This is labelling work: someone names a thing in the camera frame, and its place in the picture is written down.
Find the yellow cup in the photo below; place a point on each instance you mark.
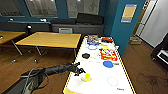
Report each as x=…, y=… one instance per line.
x=88, y=77

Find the blue bowl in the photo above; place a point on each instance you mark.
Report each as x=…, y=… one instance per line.
x=108, y=64

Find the open cardboard box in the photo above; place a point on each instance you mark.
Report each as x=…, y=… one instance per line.
x=135, y=40

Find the pale framed wall sign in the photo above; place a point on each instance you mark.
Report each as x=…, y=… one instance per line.
x=128, y=13

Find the long dark grey bench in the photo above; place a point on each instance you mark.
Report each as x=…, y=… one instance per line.
x=23, y=26

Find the framed interior window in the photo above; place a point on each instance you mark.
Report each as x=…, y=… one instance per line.
x=41, y=7
x=83, y=7
x=11, y=7

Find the dark grey sofa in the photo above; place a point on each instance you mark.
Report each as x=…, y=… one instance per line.
x=80, y=24

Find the white bowl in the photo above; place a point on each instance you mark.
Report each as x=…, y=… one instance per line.
x=92, y=47

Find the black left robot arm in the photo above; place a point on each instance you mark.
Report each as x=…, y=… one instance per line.
x=43, y=73

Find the flat red object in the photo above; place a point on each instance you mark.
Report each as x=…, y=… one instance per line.
x=107, y=39

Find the red orange game box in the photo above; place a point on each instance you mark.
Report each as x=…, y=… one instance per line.
x=108, y=54

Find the brown wooden door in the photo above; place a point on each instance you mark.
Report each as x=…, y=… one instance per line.
x=140, y=21

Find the black wheeled cart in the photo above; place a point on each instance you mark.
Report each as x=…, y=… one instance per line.
x=162, y=52

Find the yellow wooden table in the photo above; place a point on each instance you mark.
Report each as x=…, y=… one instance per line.
x=50, y=39
x=8, y=35

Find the air hockey table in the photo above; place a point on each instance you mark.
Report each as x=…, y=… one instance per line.
x=100, y=75

